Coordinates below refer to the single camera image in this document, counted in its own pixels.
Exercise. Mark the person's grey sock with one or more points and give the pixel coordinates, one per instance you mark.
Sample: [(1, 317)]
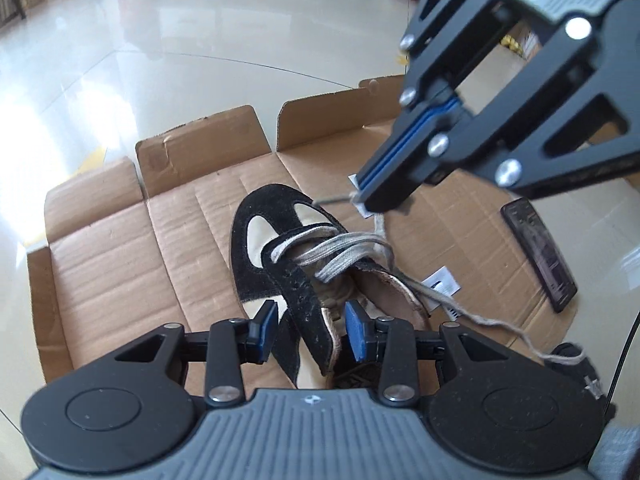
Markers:
[(622, 455)]

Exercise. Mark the row of yellow blocks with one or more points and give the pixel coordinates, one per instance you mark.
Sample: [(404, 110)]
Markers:
[(520, 45)]

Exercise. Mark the large yellow star floor sticker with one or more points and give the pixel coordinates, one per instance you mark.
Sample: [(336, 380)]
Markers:
[(95, 157)]

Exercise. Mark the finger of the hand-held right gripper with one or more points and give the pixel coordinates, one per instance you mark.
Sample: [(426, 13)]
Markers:
[(435, 75), (500, 125)]

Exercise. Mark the black smartphone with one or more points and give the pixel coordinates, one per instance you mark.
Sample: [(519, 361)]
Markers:
[(542, 255)]

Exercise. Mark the black and cream suede shoe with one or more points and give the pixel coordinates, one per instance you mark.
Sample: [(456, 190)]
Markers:
[(270, 200)]

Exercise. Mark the beige shoelace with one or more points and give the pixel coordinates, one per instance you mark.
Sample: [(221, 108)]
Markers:
[(345, 250)]

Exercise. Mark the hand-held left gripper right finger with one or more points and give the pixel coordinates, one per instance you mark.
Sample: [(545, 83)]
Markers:
[(356, 332)]

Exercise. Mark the flattened cardboard box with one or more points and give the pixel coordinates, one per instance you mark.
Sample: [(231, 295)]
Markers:
[(125, 270)]

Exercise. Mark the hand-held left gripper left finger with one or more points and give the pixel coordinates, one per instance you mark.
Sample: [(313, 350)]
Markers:
[(269, 332)]

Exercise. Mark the dark slipper with white print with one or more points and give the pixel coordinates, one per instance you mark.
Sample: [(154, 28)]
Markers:
[(570, 355)]

